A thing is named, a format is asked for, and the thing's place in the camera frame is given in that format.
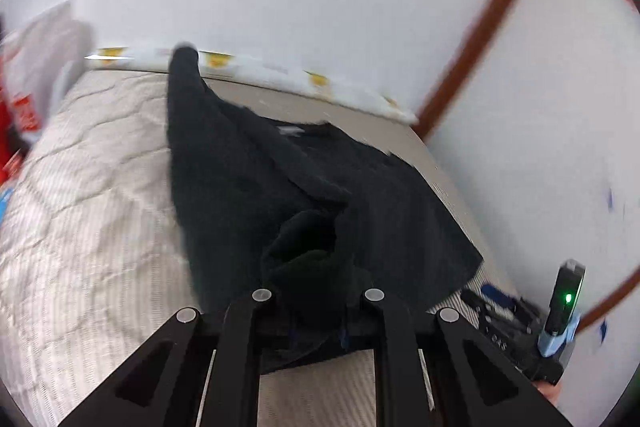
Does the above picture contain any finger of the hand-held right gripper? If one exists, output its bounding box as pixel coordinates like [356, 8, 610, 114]
[459, 288, 540, 370]
[479, 283, 546, 324]

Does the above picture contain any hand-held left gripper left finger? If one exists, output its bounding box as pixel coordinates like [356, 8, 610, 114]
[57, 288, 281, 427]

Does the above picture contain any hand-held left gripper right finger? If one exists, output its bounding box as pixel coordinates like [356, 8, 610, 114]
[345, 288, 576, 427]

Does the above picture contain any black garment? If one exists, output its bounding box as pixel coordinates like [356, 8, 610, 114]
[166, 43, 485, 375]

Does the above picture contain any person's right hand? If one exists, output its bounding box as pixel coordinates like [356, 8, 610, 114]
[534, 379, 562, 405]

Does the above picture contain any striped quilted mattress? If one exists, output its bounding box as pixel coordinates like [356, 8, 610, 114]
[0, 69, 523, 427]

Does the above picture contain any white pillow with yellow print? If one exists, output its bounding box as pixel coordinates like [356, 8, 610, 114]
[84, 43, 420, 126]

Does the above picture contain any red packet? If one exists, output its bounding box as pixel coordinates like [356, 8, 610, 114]
[0, 54, 42, 188]

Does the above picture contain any white plastic bag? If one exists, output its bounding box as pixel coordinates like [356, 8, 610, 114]
[0, 0, 97, 145]

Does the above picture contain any brown wooden frame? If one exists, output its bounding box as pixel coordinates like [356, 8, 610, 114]
[415, 0, 640, 333]

